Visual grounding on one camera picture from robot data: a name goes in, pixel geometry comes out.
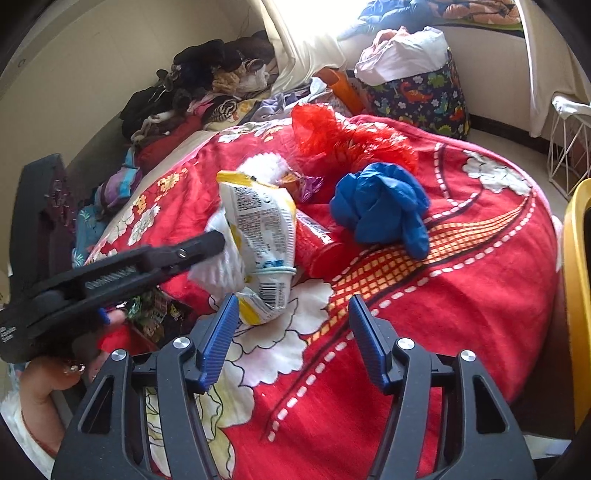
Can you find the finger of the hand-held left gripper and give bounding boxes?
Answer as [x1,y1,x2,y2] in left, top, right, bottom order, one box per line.
[142,230,227,281]

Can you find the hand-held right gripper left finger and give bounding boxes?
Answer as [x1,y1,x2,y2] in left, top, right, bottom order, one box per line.
[51,293,241,480]

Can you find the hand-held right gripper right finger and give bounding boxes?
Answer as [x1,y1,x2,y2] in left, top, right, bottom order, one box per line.
[347,294,539,480]

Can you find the white ribbed tissue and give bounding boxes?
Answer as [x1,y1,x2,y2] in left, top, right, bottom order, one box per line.
[187,212,245,296]

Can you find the yellow and white snack bag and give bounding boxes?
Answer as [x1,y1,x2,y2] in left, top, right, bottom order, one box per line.
[217,170,298,326]

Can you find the red cylindrical can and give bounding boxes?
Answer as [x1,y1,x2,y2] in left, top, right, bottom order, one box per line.
[295,210,345,278]

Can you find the purple candy wrapper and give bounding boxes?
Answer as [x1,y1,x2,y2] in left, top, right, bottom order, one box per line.
[281,168,326,204]

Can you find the yellow rimmed trash bin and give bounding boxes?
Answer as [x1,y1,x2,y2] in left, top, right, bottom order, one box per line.
[561,178,591,435]

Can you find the person's left forearm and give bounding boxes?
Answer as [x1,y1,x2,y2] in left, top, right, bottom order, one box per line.
[16,367,70,459]

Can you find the person's left hand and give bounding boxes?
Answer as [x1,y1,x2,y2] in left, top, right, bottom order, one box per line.
[27,308,129,389]

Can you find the dark snack packet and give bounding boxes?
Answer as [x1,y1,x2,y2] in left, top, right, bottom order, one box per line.
[127,286,195,347]

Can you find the light blue rubber band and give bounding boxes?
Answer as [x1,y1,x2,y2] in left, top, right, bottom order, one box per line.
[252,264,296,278]

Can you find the red floral printed blanket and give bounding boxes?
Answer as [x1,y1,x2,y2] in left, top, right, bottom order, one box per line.
[85,113,561,480]

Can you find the pile of colourful clothes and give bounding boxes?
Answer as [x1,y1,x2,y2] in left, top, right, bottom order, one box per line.
[71,148,144,268]

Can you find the white fluffy cloth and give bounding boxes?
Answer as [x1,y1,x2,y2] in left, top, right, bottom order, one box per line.
[240,154,289,185]

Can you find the white lace garment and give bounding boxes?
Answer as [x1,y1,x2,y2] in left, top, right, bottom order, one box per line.
[0,397,51,476]

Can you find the blue rubber glove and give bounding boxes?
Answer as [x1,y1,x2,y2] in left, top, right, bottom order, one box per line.
[330,162,431,260]

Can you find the lavender and white clothes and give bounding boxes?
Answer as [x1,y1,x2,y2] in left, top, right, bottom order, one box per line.
[252,78,326,123]

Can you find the red mesh bag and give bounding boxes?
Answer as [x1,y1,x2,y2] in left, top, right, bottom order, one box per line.
[291,104,420,174]

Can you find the pile of dark clothes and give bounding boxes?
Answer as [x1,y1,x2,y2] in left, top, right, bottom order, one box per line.
[120,31,278,153]

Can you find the cream curtain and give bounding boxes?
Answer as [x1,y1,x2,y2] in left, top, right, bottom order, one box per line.
[261,0,347,95]
[515,0,591,139]

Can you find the dinosaur print laundry basket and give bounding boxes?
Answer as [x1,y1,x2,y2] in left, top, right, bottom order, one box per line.
[358,60,472,139]

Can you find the white clothes bundle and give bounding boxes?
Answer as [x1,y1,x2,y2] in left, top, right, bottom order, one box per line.
[355,27,451,86]

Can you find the folded patterned quilt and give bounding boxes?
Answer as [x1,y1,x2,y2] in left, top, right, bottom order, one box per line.
[339,0,525,40]

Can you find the white wire stool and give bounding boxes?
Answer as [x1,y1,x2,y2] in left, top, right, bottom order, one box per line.
[547,95,591,201]

